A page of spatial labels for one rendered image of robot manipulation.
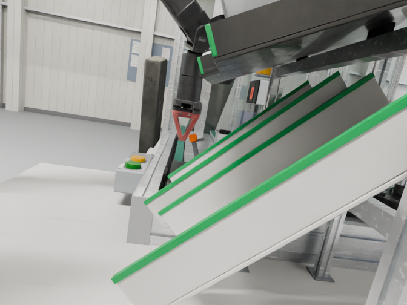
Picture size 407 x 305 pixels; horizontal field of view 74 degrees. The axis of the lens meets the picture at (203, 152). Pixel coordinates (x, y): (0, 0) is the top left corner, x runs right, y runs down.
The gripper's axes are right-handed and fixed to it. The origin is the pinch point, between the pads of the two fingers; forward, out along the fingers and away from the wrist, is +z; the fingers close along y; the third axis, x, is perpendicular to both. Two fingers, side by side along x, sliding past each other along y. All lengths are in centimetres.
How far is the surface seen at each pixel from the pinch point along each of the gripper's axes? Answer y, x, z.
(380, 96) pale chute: -38.7, -19.5, -13.8
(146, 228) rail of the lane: -17.3, 4.3, 16.0
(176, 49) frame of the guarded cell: 82, 10, -31
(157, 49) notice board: 703, 102, -107
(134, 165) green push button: -0.5, 10.9, 8.7
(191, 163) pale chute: -20.9, -2.2, 0.8
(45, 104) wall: 691, 378, 84
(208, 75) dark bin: -33.1, -2.0, -13.4
